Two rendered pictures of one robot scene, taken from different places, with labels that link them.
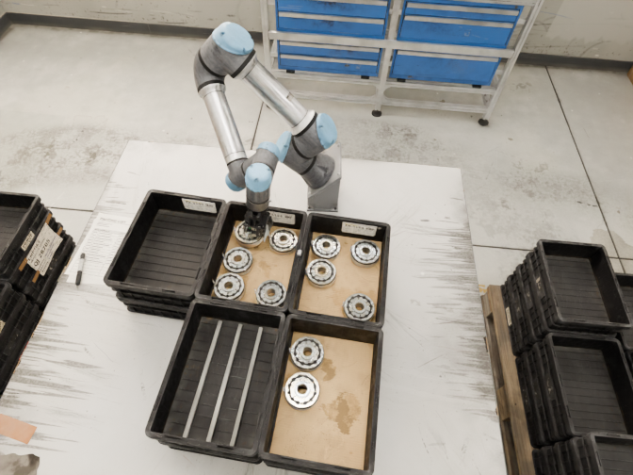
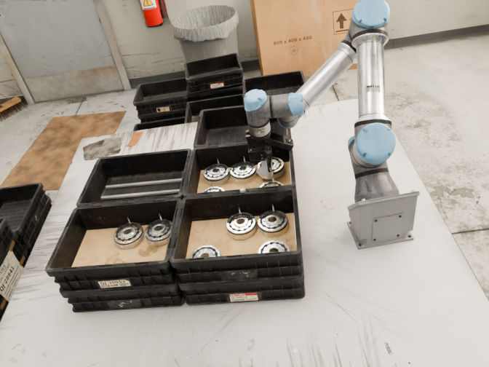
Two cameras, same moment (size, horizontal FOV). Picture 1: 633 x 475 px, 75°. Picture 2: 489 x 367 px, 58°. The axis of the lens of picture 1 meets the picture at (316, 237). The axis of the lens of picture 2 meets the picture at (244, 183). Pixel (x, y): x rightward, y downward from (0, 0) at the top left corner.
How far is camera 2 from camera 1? 138 cm
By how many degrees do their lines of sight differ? 60
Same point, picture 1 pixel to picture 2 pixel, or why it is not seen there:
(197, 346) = (169, 175)
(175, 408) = (126, 178)
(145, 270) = (228, 134)
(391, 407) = (131, 330)
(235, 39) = (364, 10)
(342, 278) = (241, 245)
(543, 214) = not seen: outside the picture
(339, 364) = (152, 258)
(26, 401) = (150, 137)
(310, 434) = (97, 250)
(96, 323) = not seen: hidden behind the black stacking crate
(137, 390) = not seen: hidden behind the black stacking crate
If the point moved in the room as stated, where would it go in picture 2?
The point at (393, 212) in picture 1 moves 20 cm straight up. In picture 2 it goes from (385, 306) to (388, 264)
